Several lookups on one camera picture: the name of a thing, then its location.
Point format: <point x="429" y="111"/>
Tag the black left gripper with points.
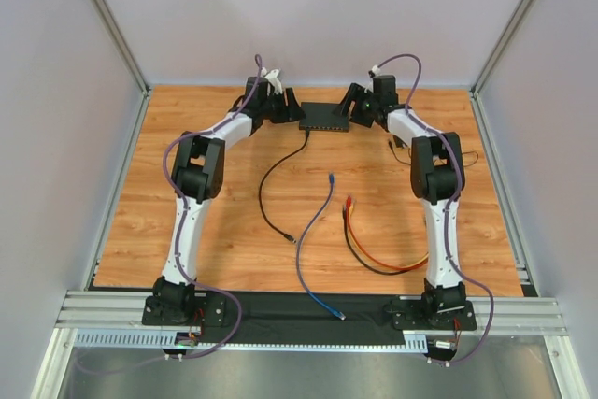
<point x="284" y="106"/>

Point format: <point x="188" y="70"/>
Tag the black cloth strip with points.
<point x="294" y="318"/>

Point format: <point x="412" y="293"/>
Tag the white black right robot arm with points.
<point x="436" y="177"/>

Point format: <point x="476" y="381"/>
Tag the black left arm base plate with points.
<point x="215" y="312"/>

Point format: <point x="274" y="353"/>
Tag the aluminium left frame post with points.
<point x="108" y="19"/>

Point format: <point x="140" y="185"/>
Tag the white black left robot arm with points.
<point x="194" y="167"/>

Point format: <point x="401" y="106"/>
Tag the aluminium frame post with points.
<point x="509" y="32"/>
<point x="108" y="19"/>

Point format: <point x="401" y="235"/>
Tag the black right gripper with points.
<point x="354" y="103"/>

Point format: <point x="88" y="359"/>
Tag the aluminium front frame rail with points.
<point x="123" y="309"/>

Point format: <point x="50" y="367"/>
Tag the black network switch box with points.
<point x="323" y="117"/>

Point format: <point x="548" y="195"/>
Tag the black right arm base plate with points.
<point x="413" y="314"/>

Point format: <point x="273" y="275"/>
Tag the grey slotted cable duct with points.
<point x="133" y="339"/>

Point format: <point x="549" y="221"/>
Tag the black power adapter with cord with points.
<point x="402" y="153"/>

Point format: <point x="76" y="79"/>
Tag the aluminium right frame post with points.
<point x="509" y="32"/>

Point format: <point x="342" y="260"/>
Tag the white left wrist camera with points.
<point x="272" y="76"/>

